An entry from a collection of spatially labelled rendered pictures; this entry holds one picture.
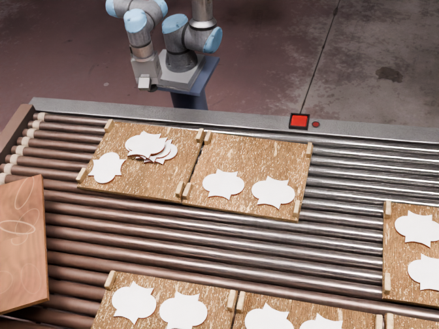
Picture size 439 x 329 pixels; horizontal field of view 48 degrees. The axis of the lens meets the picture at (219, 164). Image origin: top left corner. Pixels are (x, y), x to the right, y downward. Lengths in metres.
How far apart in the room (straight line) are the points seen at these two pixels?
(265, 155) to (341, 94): 1.73
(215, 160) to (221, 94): 1.73
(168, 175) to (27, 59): 2.78
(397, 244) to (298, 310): 0.38
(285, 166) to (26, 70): 2.90
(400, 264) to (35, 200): 1.20
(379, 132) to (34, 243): 1.29
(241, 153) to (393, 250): 0.64
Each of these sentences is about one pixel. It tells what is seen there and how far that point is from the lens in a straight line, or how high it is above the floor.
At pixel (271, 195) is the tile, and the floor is 0.95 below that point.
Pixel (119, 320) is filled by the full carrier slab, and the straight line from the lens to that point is 1.57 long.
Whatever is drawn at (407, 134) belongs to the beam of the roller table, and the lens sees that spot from 1.99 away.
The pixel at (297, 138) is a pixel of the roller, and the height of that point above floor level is 0.92.
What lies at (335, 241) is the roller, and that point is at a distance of 1.65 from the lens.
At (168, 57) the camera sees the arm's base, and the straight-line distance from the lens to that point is 2.30.
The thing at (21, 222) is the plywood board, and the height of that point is 1.04.
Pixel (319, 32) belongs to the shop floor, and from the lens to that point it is 4.07.
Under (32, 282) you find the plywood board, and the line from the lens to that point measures 1.61.
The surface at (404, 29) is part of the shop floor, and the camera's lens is 4.17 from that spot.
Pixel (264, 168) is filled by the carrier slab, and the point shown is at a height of 0.94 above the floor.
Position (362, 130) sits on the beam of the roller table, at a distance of 1.98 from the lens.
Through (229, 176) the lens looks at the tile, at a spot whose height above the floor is 0.95.
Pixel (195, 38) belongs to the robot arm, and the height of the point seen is 1.11.
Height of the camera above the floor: 2.32
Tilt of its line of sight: 49 degrees down
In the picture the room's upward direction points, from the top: 9 degrees counter-clockwise
